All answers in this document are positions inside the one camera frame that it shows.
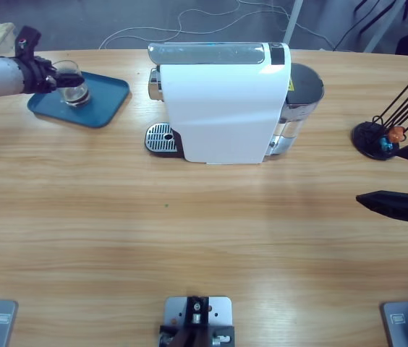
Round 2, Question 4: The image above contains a metal drip tray grille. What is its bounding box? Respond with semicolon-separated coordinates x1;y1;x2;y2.
145;122;176;153

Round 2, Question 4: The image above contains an orange coffee capsule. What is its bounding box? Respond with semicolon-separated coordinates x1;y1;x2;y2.
387;125;406;142

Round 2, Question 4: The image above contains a centre metal mount base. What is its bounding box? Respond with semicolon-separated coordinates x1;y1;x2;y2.
158;295;236;347

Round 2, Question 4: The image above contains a black capsule holder with rods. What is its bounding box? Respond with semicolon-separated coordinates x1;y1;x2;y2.
351;59;408;161

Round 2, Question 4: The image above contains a teal plastic tray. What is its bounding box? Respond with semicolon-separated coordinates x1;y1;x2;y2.
26;70;131;129

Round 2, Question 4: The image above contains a white slanted frame leg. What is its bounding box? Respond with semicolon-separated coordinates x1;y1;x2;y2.
365;0;406;52

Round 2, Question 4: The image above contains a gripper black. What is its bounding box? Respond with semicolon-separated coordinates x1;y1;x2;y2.
15;53;84;94

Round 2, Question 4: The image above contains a clear glass cup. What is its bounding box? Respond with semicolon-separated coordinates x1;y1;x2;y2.
51;60;91;108

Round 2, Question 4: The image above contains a clear water tank black lid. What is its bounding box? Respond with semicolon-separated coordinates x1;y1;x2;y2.
268;63;325;160

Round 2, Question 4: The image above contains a silver coffee machine lever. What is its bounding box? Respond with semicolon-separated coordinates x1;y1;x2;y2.
147;42;265;66

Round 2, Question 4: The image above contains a white table leg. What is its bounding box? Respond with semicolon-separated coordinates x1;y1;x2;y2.
283;0;303;46

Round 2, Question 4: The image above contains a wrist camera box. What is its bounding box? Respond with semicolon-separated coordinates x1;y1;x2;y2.
14;25;42;62

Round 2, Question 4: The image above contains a white floor cable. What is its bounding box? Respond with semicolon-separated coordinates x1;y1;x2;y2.
98;0;335;51

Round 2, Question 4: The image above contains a white capsule coffee machine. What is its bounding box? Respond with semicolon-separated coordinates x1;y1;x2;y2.
144;41;294;166

